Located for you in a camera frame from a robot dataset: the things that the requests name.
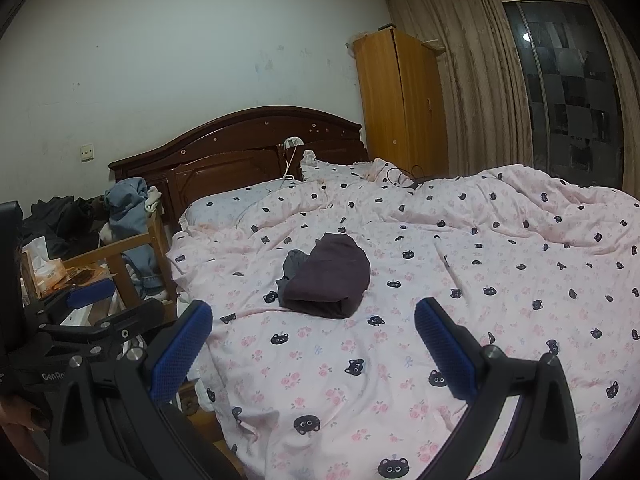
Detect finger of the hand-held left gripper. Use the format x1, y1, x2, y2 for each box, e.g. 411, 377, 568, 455
25, 278, 117, 321
92, 300, 166, 348

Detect black cable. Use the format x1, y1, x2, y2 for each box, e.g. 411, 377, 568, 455
386, 166, 426, 192

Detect pile of black clothes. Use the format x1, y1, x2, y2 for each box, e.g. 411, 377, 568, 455
22, 196, 111, 261

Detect white charger cable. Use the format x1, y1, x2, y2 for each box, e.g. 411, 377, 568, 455
270, 136, 305, 193

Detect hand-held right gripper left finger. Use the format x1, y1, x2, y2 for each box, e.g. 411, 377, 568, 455
47, 300, 236, 480

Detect wooden chair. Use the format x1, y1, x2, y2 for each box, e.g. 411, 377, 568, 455
60, 210, 178, 321

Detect grey and purple hooded jacket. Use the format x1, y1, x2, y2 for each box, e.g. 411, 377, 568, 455
276, 232, 372, 319

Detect dark wooden bed headboard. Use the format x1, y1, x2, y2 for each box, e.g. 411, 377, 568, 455
109, 105, 370, 221

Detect white tissue pack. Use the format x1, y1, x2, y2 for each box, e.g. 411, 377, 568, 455
21, 236, 66, 293

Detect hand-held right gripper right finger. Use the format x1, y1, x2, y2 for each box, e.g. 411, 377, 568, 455
414, 297, 581, 480

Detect person's left hand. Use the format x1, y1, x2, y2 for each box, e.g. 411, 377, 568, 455
0, 394, 51, 463

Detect orange wooden wardrobe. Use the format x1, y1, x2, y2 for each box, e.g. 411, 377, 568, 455
352, 27, 451, 178

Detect blue jeans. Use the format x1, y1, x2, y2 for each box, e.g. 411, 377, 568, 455
104, 176, 168, 301

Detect pale blue cat print pillow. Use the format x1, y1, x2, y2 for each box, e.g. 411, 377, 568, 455
179, 180, 301, 233

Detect pink cat print blanket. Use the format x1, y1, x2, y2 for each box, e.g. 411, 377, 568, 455
167, 152, 640, 480

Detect orange snack bag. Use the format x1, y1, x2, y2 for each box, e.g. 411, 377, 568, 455
50, 265, 117, 291

